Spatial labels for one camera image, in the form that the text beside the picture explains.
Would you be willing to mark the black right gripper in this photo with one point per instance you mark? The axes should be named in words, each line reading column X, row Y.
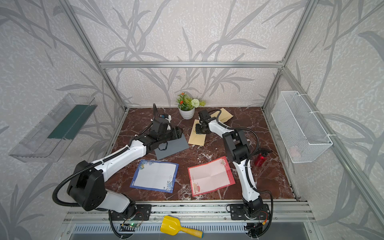
column 198, row 131

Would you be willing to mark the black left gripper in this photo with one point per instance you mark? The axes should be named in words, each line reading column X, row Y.
column 175, row 132

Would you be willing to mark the cream yellow envelope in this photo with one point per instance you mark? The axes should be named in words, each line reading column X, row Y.
column 224, row 115
column 196, row 139

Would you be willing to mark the red bordered pink letter paper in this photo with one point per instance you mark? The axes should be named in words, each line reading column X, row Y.
column 210, row 177

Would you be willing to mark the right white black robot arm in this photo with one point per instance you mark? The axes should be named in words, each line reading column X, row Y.
column 238, row 152

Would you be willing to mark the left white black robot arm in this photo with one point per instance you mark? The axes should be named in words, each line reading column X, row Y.
column 86, row 187

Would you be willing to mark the grey-blue paper envelope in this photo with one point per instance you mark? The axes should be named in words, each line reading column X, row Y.
column 171, row 147

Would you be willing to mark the blue floral letter paper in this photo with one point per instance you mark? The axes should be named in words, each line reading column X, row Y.
column 155, row 176

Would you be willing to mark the white ribbed flower pot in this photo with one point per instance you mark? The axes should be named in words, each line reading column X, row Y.
column 187, row 115

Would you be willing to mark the artificial flower plant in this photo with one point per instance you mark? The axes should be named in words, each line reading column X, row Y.
column 187, row 103

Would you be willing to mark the red black small object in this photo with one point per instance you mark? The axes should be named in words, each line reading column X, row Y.
column 261, row 157

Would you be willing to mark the yellow plastic scoop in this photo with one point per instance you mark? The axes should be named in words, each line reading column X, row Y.
column 172, row 226

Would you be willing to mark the green circuit board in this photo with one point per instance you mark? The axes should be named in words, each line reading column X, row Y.
column 129, row 227

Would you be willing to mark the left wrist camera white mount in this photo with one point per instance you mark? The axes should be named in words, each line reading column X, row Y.
column 167, row 117

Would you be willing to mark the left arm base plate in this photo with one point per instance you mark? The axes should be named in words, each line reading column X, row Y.
column 140, row 212

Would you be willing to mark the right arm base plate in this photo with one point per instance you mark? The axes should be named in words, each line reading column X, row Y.
column 242, row 212

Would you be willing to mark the white wire mesh basket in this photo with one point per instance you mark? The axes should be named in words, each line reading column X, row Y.
column 302, row 133

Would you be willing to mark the clear acrylic wall shelf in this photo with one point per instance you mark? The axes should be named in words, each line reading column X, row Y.
column 49, row 139

